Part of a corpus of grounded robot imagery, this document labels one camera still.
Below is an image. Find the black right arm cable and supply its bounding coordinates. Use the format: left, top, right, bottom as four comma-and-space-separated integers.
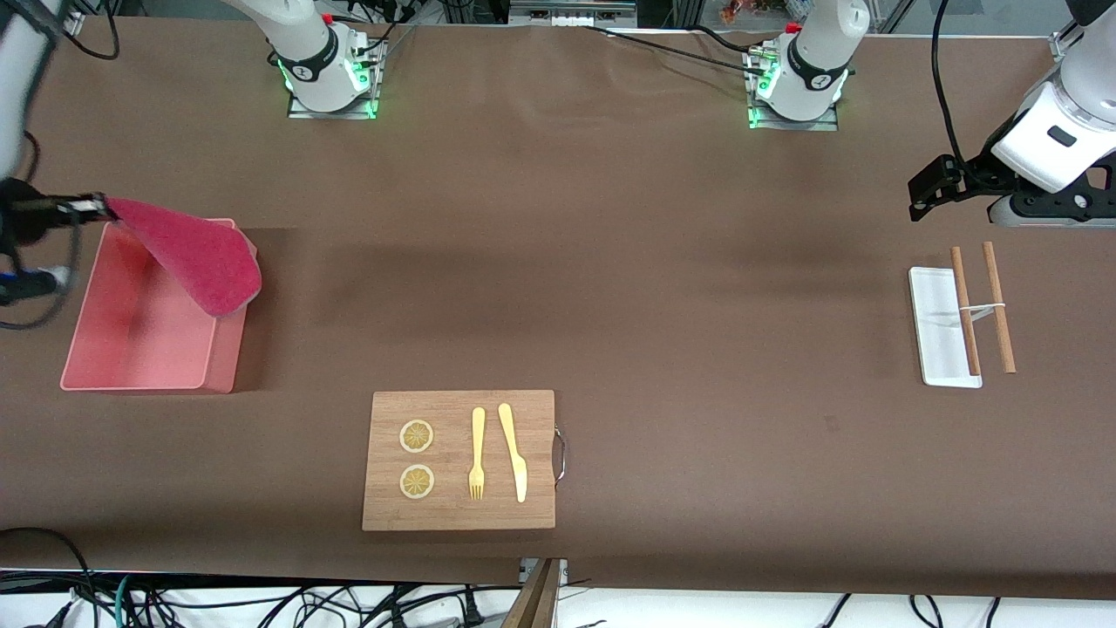
0, 0, 120, 332

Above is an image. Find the pink cloth with grey backing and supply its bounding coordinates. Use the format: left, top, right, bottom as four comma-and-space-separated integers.
105, 197, 262, 317

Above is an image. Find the grey metal box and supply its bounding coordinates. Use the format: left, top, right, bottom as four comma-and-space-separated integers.
508, 0, 637, 27

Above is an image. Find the brown wooden strut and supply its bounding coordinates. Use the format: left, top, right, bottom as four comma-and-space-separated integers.
501, 558, 559, 628

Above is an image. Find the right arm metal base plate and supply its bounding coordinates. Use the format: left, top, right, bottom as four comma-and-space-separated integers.
286, 35, 381, 120

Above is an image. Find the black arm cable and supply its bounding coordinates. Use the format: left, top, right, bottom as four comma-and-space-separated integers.
931, 0, 969, 171
0, 0, 120, 332

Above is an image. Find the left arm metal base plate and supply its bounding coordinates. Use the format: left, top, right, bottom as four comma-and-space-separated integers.
746, 48, 840, 132

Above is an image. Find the yellow plastic knife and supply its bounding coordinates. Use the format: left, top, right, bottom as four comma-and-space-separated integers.
498, 403, 528, 504

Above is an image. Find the aluminium frame profile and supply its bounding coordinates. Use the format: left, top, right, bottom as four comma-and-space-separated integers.
1051, 17, 1082, 64

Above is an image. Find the large table cover sheet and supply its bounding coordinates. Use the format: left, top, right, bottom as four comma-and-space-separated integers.
0, 16, 1116, 601

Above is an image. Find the pink plastic bin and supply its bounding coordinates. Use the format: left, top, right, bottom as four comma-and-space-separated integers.
59, 218, 259, 395

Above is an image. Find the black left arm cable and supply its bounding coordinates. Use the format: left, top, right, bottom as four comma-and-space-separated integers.
931, 0, 969, 171

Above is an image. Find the black cable across table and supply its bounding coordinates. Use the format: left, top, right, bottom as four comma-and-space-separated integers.
582, 24, 768, 69

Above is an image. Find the wooden cutting board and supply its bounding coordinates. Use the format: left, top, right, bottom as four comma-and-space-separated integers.
362, 390, 557, 532

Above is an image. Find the white rectangular rack tray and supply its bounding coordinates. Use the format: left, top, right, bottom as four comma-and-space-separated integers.
908, 266, 983, 389

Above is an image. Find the yellow plastic fork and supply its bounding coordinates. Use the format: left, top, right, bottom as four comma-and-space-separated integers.
468, 407, 487, 502

